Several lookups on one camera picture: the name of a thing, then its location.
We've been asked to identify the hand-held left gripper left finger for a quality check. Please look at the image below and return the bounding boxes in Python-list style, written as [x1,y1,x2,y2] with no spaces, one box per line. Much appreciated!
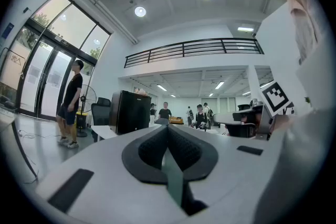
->
[35,124,188,224]

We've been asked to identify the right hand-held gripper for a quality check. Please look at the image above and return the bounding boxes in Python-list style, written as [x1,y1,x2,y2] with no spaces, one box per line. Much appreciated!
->
[214,80,295,141]

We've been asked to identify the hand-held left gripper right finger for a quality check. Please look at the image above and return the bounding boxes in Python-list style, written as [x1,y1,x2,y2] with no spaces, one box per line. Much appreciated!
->
[167,124,284,224]

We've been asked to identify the black mini fridge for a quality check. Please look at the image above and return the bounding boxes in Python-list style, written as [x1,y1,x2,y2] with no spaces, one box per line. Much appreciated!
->
[109,90,152,136]

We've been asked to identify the mini fridge door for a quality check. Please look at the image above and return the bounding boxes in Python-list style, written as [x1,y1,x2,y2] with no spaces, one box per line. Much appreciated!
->
[117,91,152,136]

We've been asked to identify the person's right forearm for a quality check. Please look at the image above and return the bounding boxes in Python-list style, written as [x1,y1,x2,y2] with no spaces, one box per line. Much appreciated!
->
[274,106,326,137]

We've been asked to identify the white table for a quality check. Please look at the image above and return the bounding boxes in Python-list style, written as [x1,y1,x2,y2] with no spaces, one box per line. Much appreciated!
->
[90,125,119,143]

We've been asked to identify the black bin with yellow lid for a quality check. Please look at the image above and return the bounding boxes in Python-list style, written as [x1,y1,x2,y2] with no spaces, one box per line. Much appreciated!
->
[76,112,89,130]

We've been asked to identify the black office chair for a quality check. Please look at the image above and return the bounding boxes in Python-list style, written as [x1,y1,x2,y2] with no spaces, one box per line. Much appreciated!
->
[91,97,111,126]

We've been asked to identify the black mezzanine railing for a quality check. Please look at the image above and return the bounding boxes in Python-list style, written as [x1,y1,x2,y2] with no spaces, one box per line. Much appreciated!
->
[123,38,265,69]

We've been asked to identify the person's pale pink shirt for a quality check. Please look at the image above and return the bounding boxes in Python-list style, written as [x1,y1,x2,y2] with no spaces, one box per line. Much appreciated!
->
[253,0,334,224]

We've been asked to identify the large black standing fan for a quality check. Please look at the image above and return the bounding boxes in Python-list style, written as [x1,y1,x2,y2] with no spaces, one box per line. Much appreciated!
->
[76,83,98,138]

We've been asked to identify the black-framed glass entrance doors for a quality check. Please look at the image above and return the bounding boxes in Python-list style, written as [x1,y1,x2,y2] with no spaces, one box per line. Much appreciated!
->
[0,0,111,121]

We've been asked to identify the round ceiling light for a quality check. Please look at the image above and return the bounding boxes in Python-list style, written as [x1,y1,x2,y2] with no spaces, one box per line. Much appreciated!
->
[134,6,147,18]

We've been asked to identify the white ceiling pipe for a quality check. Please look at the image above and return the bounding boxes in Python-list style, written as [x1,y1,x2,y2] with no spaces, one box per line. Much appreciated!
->
[52,0,139,44]

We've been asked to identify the thin black floor cable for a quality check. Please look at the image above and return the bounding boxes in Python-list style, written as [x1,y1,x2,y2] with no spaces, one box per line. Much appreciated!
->
[23,154,40,185]

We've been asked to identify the white extension cord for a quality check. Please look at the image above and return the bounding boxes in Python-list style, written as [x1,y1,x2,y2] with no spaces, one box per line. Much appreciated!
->
[17,129,62,140]

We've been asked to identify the blue wall sign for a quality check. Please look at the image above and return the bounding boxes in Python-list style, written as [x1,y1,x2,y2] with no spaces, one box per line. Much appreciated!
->
[1,22,15,40]

